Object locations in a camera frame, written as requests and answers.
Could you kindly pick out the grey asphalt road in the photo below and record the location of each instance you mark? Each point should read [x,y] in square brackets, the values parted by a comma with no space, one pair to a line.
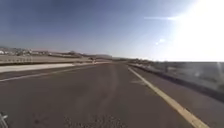
[100,96]

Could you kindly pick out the robot's own part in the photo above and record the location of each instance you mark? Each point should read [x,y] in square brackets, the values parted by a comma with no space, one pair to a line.
[2,120]

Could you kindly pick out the low concrete barrier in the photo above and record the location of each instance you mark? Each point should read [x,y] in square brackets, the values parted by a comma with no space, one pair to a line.
[186,83]

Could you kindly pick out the distant buildings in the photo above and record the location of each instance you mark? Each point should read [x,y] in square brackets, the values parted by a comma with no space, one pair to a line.
[20,52]

